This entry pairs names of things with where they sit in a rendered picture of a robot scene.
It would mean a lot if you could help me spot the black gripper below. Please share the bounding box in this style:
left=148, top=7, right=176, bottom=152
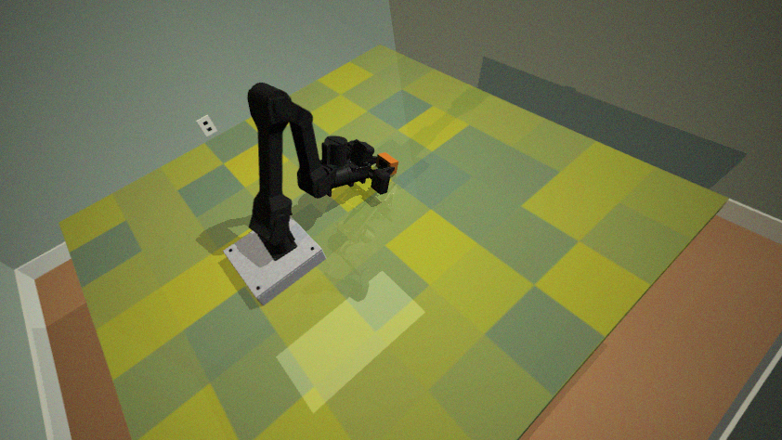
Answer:
left=345, top=156, right=395, bottom=195

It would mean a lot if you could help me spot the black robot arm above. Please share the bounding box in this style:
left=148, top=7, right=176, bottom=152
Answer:
left=248, top=83, right=374, bottom=261

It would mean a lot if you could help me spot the orange block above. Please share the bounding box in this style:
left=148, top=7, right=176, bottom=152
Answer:
left=375, top=153, right=398, bottom=175

